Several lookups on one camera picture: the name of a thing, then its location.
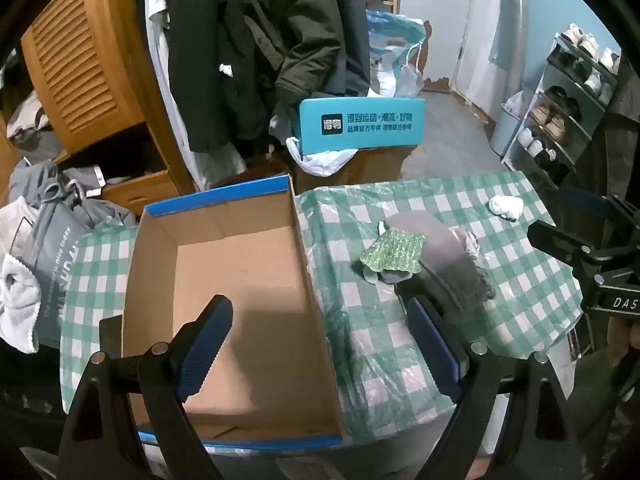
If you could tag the grey shoe rack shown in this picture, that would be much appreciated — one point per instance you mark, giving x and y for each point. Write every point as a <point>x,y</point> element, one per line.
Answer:
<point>537,110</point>

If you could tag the cardboard shoe box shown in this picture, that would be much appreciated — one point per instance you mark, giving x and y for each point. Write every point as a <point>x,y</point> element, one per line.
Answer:
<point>240,270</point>

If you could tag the white hanging shirt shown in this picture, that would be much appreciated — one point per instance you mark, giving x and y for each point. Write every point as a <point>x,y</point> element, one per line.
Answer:
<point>157,35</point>

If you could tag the wooden drawer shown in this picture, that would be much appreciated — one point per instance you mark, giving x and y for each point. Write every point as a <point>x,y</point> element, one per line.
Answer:
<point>142,190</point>

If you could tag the blue plastic bag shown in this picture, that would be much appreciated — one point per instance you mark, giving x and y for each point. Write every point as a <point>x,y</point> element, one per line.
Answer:
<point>390,35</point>

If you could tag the person's right hand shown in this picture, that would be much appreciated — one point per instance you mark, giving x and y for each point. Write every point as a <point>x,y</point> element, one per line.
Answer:
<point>622,340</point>

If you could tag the grey printed bag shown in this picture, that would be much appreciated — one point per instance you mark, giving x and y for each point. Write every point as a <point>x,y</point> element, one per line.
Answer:
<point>55,255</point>

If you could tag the brown cardboard box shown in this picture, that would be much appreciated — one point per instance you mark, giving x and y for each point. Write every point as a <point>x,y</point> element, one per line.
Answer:
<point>370,167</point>

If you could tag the green patterned cloth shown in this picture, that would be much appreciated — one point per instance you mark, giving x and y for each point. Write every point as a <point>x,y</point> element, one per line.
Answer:
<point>392,255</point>

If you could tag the dark olive hanging jacket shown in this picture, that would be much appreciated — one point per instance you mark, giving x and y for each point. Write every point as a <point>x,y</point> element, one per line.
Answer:
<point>300,25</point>

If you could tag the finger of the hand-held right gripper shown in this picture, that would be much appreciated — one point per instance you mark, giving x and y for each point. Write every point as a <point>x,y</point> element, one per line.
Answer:
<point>557,240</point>

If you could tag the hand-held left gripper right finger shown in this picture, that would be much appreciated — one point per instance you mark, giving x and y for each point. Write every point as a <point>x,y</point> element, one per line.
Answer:
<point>434,355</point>

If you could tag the light blue bin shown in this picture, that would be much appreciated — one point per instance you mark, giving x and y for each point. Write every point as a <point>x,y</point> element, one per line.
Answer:
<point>504,130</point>

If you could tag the white plastic bag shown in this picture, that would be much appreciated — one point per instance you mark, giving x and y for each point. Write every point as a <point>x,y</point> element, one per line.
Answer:
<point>320,160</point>

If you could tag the green checked tablecloth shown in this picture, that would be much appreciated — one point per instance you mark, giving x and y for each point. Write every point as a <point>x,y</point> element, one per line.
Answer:
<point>500,270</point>

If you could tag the white crumpled bag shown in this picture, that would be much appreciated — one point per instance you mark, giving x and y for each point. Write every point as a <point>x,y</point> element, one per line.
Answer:
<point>409,80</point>

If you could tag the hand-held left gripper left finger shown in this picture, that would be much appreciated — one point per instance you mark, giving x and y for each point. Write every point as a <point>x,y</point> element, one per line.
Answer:
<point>200,355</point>

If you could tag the white door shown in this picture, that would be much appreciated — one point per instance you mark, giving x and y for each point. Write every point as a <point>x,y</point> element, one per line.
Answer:
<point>487,25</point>

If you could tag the pile of grey clothes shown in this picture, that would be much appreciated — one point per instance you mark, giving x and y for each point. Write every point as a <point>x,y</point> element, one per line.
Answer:
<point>75,185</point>

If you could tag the wooden louvred cabinet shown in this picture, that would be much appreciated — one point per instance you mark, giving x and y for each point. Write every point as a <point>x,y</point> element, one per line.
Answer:
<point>75,60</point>

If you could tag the teal shoe box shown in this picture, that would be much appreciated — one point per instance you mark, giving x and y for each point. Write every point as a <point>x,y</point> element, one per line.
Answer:
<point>360,125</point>

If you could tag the white towel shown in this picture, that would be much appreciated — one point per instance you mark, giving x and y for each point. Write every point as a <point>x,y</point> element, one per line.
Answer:
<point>17,295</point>

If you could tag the group of assorted shoes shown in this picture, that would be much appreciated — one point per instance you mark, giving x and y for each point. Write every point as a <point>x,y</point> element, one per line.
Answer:
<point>555,120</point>

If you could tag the black hanging coat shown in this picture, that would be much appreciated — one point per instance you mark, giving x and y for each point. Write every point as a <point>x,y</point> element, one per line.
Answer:
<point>210,60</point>

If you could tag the grey socks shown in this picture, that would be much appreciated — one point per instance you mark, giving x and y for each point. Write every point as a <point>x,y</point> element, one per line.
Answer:
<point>445,265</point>

